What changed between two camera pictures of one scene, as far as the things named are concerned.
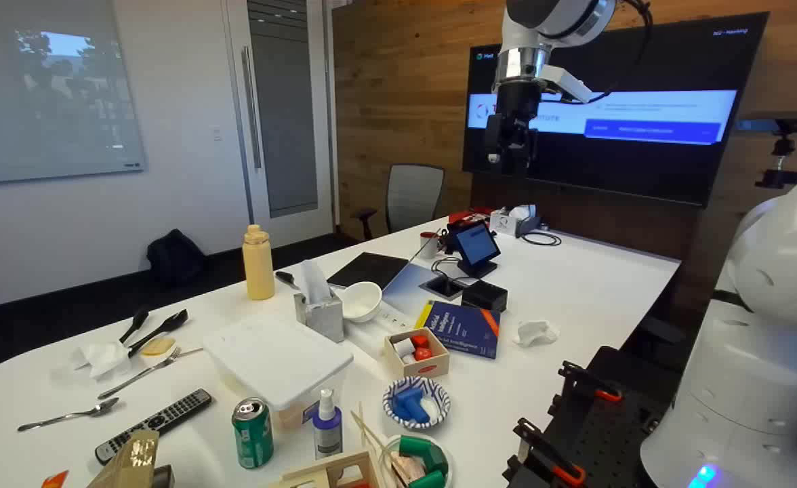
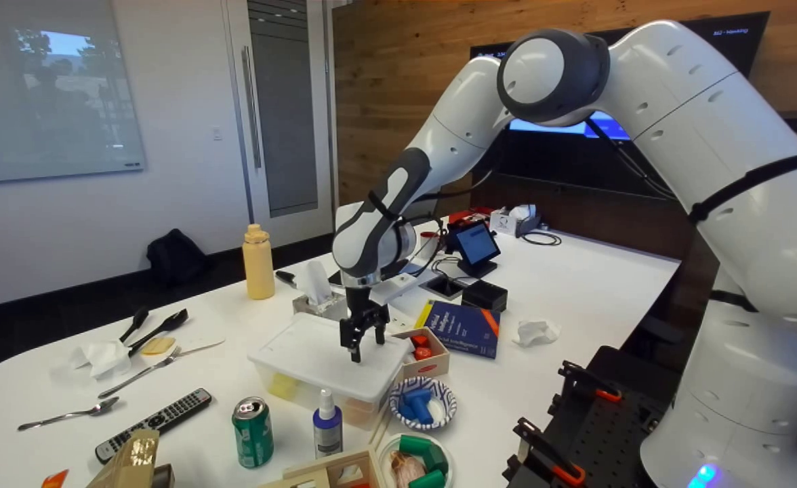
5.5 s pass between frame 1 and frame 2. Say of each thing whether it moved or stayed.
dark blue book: stayed
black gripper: moved
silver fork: stayed
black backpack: stayed
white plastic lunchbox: moved
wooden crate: stayed
